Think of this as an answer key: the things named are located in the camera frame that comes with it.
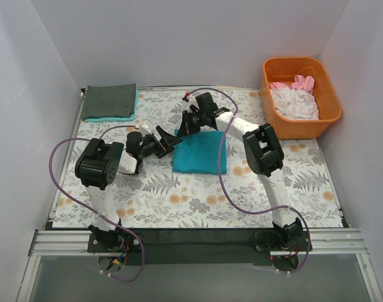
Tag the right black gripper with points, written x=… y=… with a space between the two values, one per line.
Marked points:
x=186 y=123

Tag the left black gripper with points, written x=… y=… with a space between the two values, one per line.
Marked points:
x=162 y=145

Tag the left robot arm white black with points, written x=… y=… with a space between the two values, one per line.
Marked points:
x=98 y=166

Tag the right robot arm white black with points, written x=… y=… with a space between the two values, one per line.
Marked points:
x=264 y=156

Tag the floral patterned table mat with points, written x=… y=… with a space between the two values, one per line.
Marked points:
x=159 y=197

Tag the folded dark grey t shirt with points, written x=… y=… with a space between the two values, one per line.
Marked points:
x=109 y=101

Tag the orange plastic basket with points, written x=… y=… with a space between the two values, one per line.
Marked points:
x=284 y=69

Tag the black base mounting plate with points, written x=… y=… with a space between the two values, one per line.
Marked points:
x=196 y=245

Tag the white garment in basket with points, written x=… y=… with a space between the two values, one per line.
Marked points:
x=295 y=104

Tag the pink garment in basket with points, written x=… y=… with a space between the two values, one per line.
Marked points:
x=300 y=83

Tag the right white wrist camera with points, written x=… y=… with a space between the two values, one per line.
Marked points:
x=189 y=103

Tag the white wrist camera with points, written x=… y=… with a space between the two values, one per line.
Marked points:
x=189 y=103
x=144 y=128

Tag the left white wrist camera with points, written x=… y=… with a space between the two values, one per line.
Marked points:
x=144 y=128

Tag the aluminium frame rail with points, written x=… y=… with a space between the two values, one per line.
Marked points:
x=75 y=242

